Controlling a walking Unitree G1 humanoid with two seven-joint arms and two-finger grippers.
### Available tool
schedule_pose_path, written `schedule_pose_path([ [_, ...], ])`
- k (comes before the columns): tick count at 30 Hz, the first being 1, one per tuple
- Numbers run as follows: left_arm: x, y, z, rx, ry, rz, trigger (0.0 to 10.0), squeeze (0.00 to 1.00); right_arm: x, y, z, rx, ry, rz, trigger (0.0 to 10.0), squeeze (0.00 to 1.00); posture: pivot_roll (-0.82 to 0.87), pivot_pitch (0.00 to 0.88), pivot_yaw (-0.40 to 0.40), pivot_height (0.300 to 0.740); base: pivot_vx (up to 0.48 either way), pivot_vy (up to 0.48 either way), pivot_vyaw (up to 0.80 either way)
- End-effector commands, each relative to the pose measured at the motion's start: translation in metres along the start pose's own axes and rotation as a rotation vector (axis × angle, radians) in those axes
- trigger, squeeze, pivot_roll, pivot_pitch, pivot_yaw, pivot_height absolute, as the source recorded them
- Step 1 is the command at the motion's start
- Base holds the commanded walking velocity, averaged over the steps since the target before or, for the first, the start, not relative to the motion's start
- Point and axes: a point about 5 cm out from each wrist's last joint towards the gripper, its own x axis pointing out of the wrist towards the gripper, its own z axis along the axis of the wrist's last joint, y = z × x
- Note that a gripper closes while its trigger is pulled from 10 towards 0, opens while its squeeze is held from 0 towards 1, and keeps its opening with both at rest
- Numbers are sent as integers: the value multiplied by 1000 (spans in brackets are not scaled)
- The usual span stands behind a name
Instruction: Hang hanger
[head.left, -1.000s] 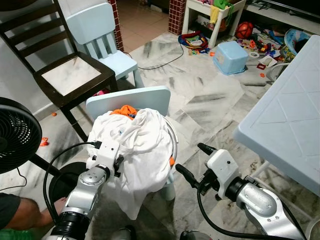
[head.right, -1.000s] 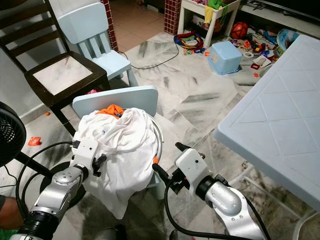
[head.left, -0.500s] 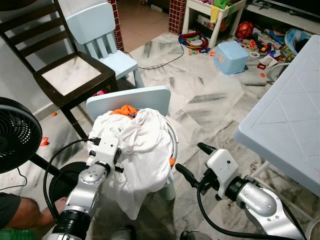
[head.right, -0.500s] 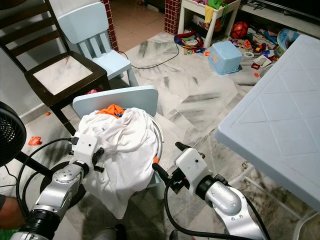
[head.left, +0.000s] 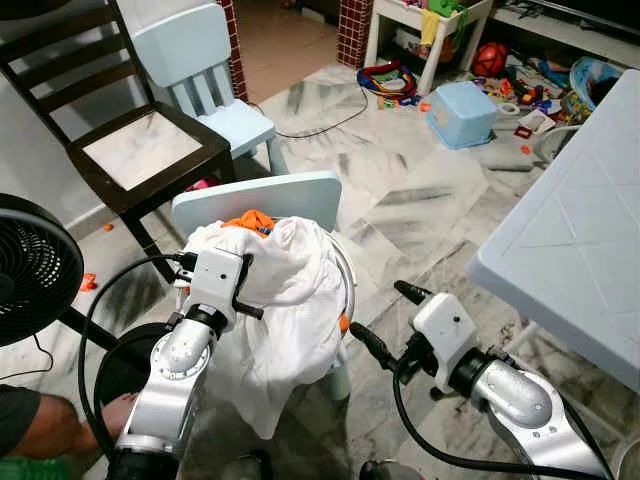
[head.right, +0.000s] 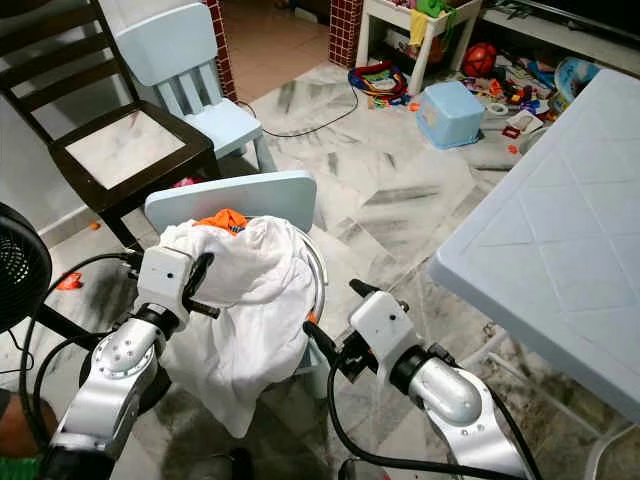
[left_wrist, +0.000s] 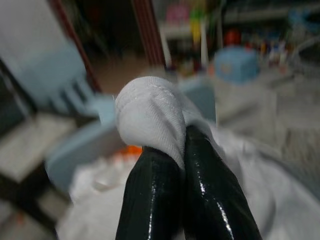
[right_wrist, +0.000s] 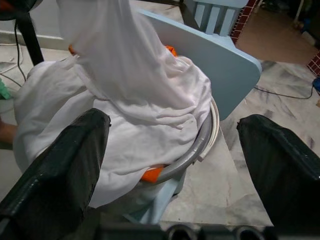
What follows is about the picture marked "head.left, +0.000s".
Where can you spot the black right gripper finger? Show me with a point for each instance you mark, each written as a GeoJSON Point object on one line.
{"type": "Point", "coordinates": [412, 291]}
{"type": "Point", "coordinates": [375, 346]}

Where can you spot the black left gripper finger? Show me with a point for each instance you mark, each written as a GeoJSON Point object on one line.
{"type": "Point", "coordinates": [242, 280]}
{"type": "Point", "coordinates": [250, 310]}

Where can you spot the white garment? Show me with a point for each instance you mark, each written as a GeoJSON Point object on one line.
{"type": "Point", "coordinates": [290, 290]}

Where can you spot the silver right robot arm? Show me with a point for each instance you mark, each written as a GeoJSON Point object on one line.
{"type": "Point", "coordinates": [520, 400]}

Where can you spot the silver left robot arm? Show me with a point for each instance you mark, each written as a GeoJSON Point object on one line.
{"type": "Point", "coordinates": [175, 370]}

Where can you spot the person bare forearm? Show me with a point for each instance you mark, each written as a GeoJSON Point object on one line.
{"type": "Point", "coordinates": [70, 430]}

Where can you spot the orange cloth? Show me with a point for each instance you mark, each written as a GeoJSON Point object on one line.
{"type": "Point", "coordinates": [250, 220]}

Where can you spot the light blue plastic kids chair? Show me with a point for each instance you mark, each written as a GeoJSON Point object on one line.
{"type": "Point", "coordinates": [185, 45]}
{"type": "Point", "coordinates": [250, 195]}

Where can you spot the dark wooden chair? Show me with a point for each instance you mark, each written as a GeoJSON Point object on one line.
{"type": "Point", "coordinates": [170, 187]}

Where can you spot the dark robot left foot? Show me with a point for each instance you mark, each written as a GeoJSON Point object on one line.
{"type": "Point", "coordinates": [245, 468]}

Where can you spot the white plastic folding table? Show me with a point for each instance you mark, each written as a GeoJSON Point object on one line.
{"type": "Point", "coordinates": [570, 230]}

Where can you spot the light blue plastic box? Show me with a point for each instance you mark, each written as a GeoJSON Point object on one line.
{"type": "Point", "coordinates": [460, 115]}

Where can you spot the black floor fan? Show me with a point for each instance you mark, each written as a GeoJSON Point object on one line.
{"type": "Point", "coordinates": [40, 270]}

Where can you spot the colourful toy rings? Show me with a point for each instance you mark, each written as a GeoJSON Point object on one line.
{"type": "Point", "coordinates": [390, 85]}

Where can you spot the red toy ball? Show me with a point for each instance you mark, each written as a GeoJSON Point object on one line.
{"type": "Point", "coordinates": [490, 60]}

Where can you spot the white kids table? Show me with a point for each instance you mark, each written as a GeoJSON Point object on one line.
{"type": "Point", "coordinates": [375, 35]}

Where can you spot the blue round toy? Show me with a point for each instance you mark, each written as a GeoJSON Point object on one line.
{"type": "Point", "coordinates": [590, 80]}

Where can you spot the green toy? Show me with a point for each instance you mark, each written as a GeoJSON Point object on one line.
{"type": "Point", "coordinates": [448, 8]}

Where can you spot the white TV bench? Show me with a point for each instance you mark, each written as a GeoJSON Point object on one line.
{"type": "Point", "coordinates": [570, 18]}

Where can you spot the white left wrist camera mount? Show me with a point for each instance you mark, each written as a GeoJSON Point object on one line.
{"type": "Point", "coordinates": [215, 285]}

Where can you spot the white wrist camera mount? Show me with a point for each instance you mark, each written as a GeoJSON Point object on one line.
{"type": "Point", "coordinates": [215, 285]}
{"type": "Point", "coordinates": [447, 325]}

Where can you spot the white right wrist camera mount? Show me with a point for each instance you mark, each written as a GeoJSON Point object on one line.
{"type": "Point", "coordinates": [447, 325]}

